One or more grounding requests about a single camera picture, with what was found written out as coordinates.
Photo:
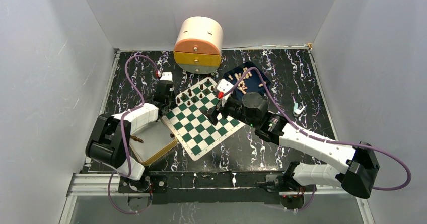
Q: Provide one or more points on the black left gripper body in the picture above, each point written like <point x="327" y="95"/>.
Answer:
<point x="171" y="101"/>

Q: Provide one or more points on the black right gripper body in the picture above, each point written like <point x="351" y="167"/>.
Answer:
<point x="232" y="108"/>

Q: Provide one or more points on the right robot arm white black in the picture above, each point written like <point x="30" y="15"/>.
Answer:
<point x="354" y="169"/>

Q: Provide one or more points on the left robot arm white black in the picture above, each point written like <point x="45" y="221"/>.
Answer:
<point x="108" y="142"/>

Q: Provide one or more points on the green white chess board mat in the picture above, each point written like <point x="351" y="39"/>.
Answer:
<point x="192" y="129"/>

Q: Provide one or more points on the blue square tray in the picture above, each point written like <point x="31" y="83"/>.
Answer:
<point x="252" y="82"/>

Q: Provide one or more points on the gold metal tin tray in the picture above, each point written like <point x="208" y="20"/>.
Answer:
<point x="157" y="142"/>

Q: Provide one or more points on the dark brown bishop piece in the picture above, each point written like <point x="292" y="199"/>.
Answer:
<point x="135" y="138"/>

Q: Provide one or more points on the round wooden drawer cabinet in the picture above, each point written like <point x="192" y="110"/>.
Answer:
<point x="198" y="46"/>

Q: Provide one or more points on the small white teal object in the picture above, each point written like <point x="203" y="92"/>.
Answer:
<point x="298" y="109"/>

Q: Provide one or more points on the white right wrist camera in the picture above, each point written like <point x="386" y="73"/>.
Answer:
<point x="221" y="88"/>

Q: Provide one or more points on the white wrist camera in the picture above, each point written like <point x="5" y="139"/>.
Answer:
<point x="221" y="88"/>
<point x="164" y="76"/>

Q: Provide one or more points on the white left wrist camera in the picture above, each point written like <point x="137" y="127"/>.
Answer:
<point x="164" y="76"/>

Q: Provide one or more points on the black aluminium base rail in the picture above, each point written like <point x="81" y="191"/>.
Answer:
<point x="186" y="187"/>

